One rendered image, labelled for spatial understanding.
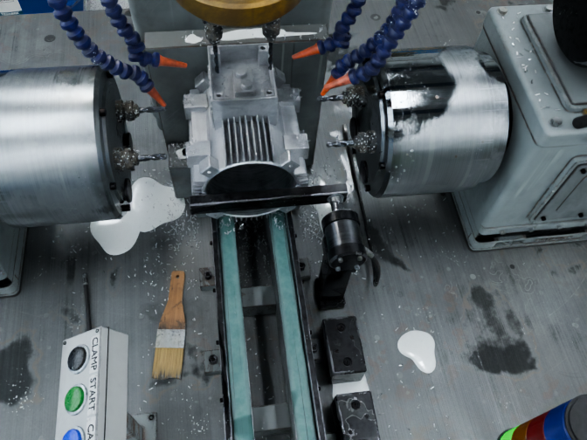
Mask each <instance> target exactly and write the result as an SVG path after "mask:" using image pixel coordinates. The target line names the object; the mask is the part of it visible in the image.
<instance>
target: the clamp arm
mask: <svg viewBox="0 0 587 440"><path fill-rule="evenodd" d="M334 196H336V197H335V198H336V200H337V199H338V200H339V199H340V196H341V199H342V202H346V200H347V196H348V187H347V184H346V183H337V184H326V185H315V186H304V187H303V186H302V185H295V187H293V188H283V189H262V190H250V191H239V192H229V193H217V194H207V193H206V192H205V193H199V195H196V196H189V206H190V214H191V215H198V214H209V213H219V212H230V211H240V210H260V209H271V208H281V207H292V206H301V205H312V204H323V203H329V204H330V200H331V202H333V201H334V200H335V199H334ZM329 199H330V200H329ZM341 199H340V200H341Z"/></svg>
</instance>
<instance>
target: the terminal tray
mask: <svg viewBox="0 0 587 440"><path fill-rule="evenodd" d="M268 49H269V45H268V43H259V44H242V45H218V66H219V71H220V70H221V71H220V72H219V73H216V72H215V66H216V64H215V63H214V58H215V55H214V53H213V46H212V45H208V46H207V50H208V61H209V64H208V65H207V69H208V80H209V93H210V104H211V124H212V128H215V130H217V129H219V128H221V127H222V120H223V121H224V126H226V125H228V121H227V119H228V118H229V122H230V124H232V123H233V117H235V123H236V122H239V116H240V119H241V122H242V121H245V115H246V121H251V116H252V121H256V116H257V115H258V119H259V122H262V116H264V122H265V123H267V118H268V117H269V120H270V124H272V125H274V126H276V125H277V124H278V120H279V107H278V94H277V88H276V82H275V77H274V70H273V69H272V70H268V66H269V63H268V58H269V54H268ZM228 63H229V65H228V66H225V65H227V64H228ZM247 66H248V68H247ZM228 67H229V68H228ZM258 67H259V68H258ZM272 67H273V65H272ZM251 68H252V69H251ZM255 68H258V69H255ZM226 69H229V70H230V71H229V70H226ZM262 69H263V70H264V71H263V70H262ZM253 70H254V71H253ZM257 70H260V71H257ZM266 72H267V73H266ZM221 73H222V75H223V76H225V78H224V79H223V76H222V75H221ZM252 75H253V76H254V77H255V78H254V77H253V76H252ZM227 77H229V78H227ZM264 78H265V79H264ZM227 79H228V80H227ZM231 79H232V82H231ZM220 80H221V82H220ZM224 80H225V82H224V83H223V81H224ZM260 80H261V82H260V83H259V81H260ZM265 81H266V82H265ZM222 83H223V85H222ZM263 83H264V84H263ZM258 84H260V85H258ZM262 84H263V85H262ZM216 85H217V86H216ZM219 86H220V88H219ZM263 86H264V87H263ZM224 87H225V89H224ZM231 87H233V88H231ZM267 87H268V89H267ZM256 88H257V89H256ZM263 88H264V89H263ZM262 89H263V91H262ZM255 93H256V95H255ZM225 95H226V96H228V98H227V97H226V96H225ZM236 96H237V98H236ZM247 97H248V98H247Z"/></svg>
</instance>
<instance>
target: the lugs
mask: <svg viewBox="0 0 587 440"><path fill-rule="evenodd" d="M273 70H274V77H275V82H276V86H277V87H278V88H279V87H281V86H282V85H283V84H285V83H286V78H285V73H283V72H282V71H281V70H279V69H278V68H276V67H274V68H273ZM195 88H196V89H198V90H199V91H201V92H203V93H204V92H205V91H206V90H207V89H208V88H209V80H208V73H207V72H201V73H200V74H199V75H198V76H196V77H195ZM280 164H281V167H282V168H285V169H287V170H289V171H290V172H292V171H293V170H295V169H296V168H298V167H299V166H300V160H299V156H298V155H297V154H296V153H294V152H292V151H290V150H287V151H286V152H284V153H283V154H281V155H280ZM199 172H200V174H201V175H205V176H207V177H209V178H211V177H212V176H213V175H215V174H216V173H217V172H219V162H218V159H216V158H214V157H212V156H210V155H208V156H207V157H206V158H204V159H203V160H202V161H200V162H199ZM295 208H296V206H292V207H284V208H282V209H280V211H282V212H284V213H287V212H289V211H290V210H293V209H295ZM206 215H207V216H209V217H213V218H215V219H218V218H220V217H221V216H223V214H220V213H209V214H206Z"/></svg>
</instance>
